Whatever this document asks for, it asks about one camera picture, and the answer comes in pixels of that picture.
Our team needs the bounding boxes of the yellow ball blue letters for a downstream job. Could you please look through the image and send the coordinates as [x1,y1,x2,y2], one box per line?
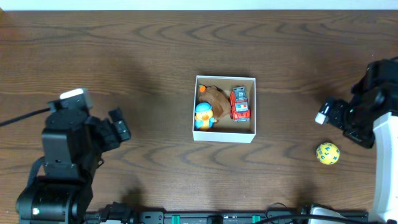
[315,142,340,165]

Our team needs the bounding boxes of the red toy fire truck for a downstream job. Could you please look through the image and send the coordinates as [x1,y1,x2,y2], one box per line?
[229,86,251,122]

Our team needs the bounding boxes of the yellow duck toy blue hat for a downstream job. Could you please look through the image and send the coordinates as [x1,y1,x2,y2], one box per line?
[195,102,217,131]

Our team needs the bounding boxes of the brown plush toy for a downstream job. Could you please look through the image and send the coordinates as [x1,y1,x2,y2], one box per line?
[198,85,231,120]

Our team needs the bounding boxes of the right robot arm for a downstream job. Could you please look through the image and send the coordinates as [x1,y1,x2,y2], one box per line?
[315,58,397,223]

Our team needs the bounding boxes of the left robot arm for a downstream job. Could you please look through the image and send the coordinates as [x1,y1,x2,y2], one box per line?
[16,96,131,223]

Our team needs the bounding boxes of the white cardboard box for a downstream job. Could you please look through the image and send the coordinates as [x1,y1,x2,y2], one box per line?
[192,75,256,143]

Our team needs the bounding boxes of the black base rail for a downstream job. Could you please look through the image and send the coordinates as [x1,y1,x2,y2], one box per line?
[83,202,369,224]

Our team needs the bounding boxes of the left black cable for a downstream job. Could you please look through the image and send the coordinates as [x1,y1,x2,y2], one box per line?
[0,107,51,128]

